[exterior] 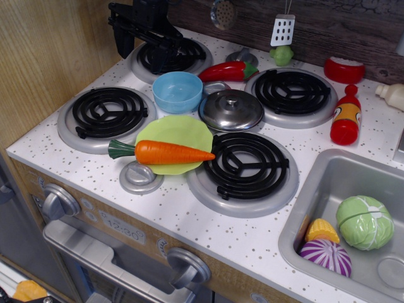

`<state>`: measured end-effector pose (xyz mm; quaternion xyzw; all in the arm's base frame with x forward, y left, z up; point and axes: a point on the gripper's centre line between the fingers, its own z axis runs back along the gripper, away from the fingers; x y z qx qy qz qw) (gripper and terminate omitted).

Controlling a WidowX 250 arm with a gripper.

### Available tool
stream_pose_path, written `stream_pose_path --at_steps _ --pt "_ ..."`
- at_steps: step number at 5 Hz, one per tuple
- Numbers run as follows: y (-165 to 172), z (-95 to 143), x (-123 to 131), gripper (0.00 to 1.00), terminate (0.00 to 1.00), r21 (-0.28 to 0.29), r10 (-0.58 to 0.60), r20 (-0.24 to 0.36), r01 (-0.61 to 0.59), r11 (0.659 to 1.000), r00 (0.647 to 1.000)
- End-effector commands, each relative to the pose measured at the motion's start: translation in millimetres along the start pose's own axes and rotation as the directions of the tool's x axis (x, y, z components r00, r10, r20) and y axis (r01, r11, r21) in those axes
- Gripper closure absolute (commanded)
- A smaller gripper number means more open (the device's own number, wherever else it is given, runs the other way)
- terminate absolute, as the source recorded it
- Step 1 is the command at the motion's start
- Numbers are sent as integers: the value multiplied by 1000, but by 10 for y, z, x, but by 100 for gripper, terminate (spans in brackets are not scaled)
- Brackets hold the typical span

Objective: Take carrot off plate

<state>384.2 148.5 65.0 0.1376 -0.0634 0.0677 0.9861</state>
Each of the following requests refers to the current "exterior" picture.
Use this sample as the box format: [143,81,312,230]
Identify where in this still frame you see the back right stove burner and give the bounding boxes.
[244,68,338,129]

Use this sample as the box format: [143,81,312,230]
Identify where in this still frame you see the red toy ketchup bottle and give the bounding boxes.
[330,85,362,146]

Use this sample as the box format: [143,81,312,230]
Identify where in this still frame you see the green toy vegetable head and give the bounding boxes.
[270,45,294,66]

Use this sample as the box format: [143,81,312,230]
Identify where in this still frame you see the red toy cheese wheel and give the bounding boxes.
[324,57,365,85]

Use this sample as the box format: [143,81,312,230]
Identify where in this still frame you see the yellow toy corn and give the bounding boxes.
[305,218,340,244]

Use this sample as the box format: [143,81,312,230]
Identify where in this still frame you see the cream toy bottle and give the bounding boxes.
[375,83,404,111]

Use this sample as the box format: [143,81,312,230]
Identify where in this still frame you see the back left stove burner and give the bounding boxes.
[130,38,213,84]

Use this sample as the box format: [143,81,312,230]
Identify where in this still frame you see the right silver oven knob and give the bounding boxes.
[167,247,211,289]

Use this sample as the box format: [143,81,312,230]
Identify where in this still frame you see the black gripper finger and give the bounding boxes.
[150,35,179,74]
[114,25,135,59]

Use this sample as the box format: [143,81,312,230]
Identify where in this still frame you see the white toy spatula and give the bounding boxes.
[270,14,295,47]

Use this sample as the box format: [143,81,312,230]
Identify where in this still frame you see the shiny metal pot lid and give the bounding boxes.
[198,90,264,132]

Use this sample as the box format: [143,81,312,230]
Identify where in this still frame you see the silver oven knob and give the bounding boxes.
[42,183,81,220]
[167,247,211,289]

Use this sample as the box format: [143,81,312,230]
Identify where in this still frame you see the small silver metal pot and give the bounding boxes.
[203,81,231,98]

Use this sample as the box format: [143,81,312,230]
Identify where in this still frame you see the yellow toy at bottom left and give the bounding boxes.
[13,280,48,302]

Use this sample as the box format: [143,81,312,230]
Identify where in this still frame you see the red toy chili pepper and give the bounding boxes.
[198,61,259,83]

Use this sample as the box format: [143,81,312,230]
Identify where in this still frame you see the front left stove burner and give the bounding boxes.
[57,86,157,155]

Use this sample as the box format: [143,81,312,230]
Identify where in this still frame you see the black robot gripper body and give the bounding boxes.
[108,1,183,44]

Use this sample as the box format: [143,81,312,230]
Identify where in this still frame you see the purple toy onion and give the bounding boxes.
[299,239,352,278]

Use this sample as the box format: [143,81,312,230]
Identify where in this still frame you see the silver stove knob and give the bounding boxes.
[225,47,258,67]
[119,162,163,195]

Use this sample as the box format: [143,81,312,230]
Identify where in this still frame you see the silver back stove knob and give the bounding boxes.
[225,47,258,67]

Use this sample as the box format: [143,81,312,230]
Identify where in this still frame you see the green toy cabbage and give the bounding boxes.
[336,196,395,251]

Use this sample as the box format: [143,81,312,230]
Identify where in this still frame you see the silver oven door handle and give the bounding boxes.
[43,220,196,302]

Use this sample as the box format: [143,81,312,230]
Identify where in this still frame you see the oven clock display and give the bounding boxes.
[98,210,146,246]

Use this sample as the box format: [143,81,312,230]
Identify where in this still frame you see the light blue plastic bowl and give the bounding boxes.
[152,71,203,114]

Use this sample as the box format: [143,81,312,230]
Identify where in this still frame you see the left silver oven knob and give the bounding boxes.
[42,183,81,220]

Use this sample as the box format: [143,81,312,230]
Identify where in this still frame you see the light green plastic plate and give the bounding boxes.
[136,115,213,175]

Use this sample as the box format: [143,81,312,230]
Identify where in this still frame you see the orange toy carrot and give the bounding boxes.
[108,140,216,165]

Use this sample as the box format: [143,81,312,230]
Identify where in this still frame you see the silver toy sink basin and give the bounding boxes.
[278,150,403,302]

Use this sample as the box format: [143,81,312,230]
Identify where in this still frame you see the stove burner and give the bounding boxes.
[57,86,157,155]
[130,38,213,84]
[186,132,299,218]
[244,68,338,129]

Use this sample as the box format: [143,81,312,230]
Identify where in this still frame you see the front right stove burner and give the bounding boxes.
[186,132,299,218]

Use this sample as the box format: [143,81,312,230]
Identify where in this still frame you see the hanging metal strainer ladle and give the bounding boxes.
[210,0,237,30]

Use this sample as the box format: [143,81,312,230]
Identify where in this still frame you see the silver front stove knob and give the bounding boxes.
[119,162,163,195]

